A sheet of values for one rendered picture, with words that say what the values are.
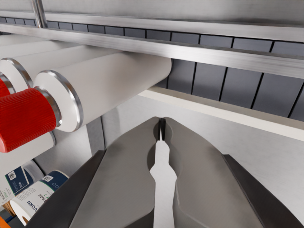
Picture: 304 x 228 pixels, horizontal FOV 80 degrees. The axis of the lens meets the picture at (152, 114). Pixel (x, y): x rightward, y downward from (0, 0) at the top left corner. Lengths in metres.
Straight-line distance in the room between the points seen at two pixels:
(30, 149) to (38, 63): 0.42
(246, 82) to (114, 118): 0.31
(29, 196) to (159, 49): 0.62
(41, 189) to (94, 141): 0.28
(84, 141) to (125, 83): 0.35
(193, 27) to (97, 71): 0.14
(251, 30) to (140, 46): 0.12
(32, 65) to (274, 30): 0.23
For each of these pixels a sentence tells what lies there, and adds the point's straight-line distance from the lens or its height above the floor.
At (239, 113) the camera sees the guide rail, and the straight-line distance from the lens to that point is 0.22.
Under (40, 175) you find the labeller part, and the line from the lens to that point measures 0.91.
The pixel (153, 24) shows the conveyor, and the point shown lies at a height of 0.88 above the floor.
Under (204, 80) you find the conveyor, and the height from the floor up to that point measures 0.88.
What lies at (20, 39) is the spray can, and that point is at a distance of 0.40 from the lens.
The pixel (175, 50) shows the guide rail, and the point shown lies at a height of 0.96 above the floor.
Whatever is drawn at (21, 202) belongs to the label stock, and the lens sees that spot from 0.71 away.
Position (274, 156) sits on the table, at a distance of 0.35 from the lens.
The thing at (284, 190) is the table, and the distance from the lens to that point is 0.39.
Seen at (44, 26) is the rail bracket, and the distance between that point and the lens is 0.30.
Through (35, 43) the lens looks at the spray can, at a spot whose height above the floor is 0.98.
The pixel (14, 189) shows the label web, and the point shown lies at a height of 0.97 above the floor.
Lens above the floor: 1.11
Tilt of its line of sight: 49 degrees down
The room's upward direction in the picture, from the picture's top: 129 degrees counter-clockwise
